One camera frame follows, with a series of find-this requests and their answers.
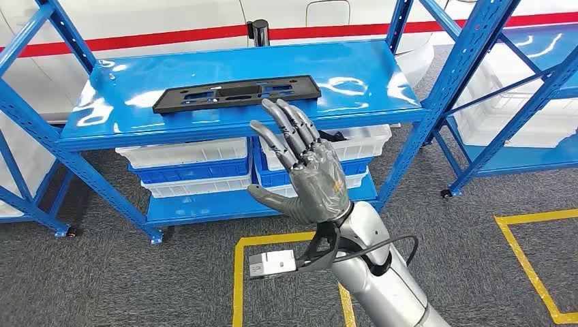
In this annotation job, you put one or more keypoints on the black stanchion post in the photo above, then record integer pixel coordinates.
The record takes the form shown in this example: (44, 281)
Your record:
(259, 34)

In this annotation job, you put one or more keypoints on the black plastic plate frame part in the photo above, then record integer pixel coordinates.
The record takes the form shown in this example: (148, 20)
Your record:
(239, 91)

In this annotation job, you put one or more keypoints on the white car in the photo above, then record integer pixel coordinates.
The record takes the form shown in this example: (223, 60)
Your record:
(180, 13)

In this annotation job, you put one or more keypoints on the blue metal shelf rack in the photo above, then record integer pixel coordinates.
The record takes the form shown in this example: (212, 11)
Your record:
(34, 208)
(519, 160)
(361, 81)

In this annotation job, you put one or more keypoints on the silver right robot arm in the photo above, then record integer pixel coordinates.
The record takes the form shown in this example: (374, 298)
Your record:
(375, 280)

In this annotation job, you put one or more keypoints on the yellow floor tape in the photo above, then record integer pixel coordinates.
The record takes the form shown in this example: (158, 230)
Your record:
(238, 280)
(524, 257)

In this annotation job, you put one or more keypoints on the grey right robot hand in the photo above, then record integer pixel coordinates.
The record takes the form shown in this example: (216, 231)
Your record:
(316, 180)

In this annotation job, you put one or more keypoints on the black plastic piece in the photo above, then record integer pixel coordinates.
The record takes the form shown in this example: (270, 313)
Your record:
(332, 135)

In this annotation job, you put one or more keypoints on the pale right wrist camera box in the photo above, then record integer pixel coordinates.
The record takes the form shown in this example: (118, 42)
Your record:
(271, 264)

